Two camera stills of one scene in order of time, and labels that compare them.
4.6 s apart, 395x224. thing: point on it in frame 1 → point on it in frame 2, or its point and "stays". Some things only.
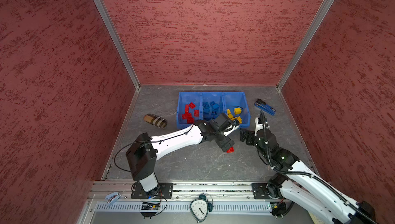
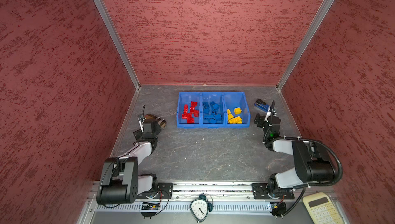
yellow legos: x=236 y=111 stays
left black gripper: x=225 y=140 → x=138 y=134
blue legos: x=210 y=111 stays
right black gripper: x=250 y=134 → x=261 y=119
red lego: x=190 y=120 stays
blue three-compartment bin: x=193 y=106 stays
